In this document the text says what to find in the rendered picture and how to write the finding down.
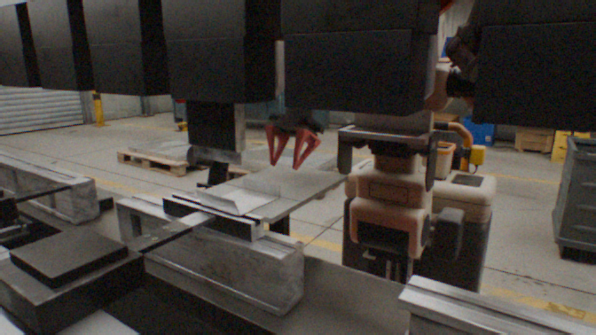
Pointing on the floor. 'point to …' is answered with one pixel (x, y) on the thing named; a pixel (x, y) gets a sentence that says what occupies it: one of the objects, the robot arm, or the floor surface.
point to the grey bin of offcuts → (576, 200)
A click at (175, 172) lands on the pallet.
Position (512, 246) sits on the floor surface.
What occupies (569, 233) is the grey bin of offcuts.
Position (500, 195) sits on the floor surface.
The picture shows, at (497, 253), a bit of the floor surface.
